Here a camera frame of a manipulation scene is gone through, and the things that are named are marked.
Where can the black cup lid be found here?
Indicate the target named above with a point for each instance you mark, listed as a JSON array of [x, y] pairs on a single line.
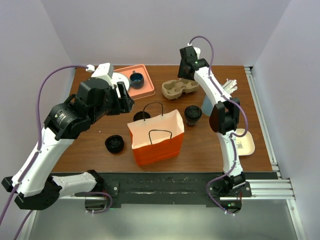
[[193, 112], [114, 144]]

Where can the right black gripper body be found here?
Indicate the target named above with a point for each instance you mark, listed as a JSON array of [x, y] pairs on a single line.
[[182, 73]]

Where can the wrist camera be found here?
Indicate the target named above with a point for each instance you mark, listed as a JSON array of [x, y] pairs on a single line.
[[104, 71], [196, 49]]

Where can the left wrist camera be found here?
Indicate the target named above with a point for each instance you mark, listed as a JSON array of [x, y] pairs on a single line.
[[104, 71]]

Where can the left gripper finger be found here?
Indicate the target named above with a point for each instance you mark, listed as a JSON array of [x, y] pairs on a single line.
[[126, 104], [122, 91]]

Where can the black cup lid on table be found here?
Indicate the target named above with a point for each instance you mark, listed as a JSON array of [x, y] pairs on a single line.
[[114, 144]]

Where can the dark coffee cup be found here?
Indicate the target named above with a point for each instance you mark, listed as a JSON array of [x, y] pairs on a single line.
[[141, 115], [191, 122]]

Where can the aluminium frame rail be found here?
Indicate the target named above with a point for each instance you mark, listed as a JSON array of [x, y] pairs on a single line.
[[261, 118]]

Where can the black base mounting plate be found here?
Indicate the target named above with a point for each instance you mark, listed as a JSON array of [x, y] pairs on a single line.
[[166, 188]]

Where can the orange paper bag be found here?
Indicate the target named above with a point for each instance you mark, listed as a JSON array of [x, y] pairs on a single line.
[[157, 138]]

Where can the light blue straw holder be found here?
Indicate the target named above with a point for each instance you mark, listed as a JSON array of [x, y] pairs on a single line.
[[207, 106]]

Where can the white wrapped straws bundle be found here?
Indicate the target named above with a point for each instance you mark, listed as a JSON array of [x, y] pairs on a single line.
[[229, 86]]

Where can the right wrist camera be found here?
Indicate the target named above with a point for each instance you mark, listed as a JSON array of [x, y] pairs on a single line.
[[196, 49]]

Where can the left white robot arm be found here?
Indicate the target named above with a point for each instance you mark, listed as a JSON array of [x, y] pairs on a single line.
[[35, 188]]

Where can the white panda dish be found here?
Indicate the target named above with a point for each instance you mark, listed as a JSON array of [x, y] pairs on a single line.
[[245, 145]]

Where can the pink plastic tray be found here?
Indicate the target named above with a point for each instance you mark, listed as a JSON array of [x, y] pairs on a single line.
[[148, 88]]

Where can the dark blue ceramic cup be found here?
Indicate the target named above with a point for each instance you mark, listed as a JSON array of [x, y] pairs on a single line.
[[136, 80]]

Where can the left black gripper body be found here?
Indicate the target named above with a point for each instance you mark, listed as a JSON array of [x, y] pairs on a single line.
[[112, 106]]

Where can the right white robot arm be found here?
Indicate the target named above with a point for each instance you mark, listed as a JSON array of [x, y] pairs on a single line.
[[223, 119]]

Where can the cardboard cup carrier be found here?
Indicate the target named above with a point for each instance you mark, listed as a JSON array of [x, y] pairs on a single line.
[[173, 89]]

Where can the white plate with strawberry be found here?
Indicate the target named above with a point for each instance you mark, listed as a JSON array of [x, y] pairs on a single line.
[[119, 77]]

